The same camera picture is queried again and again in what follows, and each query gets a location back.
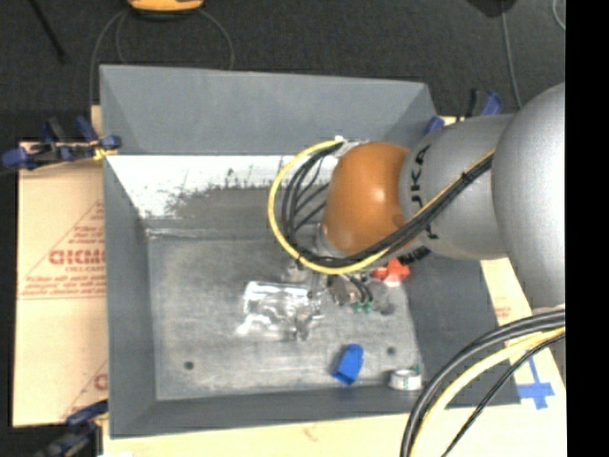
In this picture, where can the red plastic toy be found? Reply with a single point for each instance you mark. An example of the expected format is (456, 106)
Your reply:
(393, 272)

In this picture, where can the clear plastic packet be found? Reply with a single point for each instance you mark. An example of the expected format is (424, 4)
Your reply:
(273, 308)

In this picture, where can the blue plastic block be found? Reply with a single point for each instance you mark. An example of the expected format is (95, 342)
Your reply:
(348, 363)

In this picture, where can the white tape roll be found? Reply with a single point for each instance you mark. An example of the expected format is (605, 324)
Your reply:
(405, 380)

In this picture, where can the grey metal bin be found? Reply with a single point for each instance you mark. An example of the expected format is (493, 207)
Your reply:
(214, 264)

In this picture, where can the brown cardboard board red print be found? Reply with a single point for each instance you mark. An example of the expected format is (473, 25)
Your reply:
(57, 303)

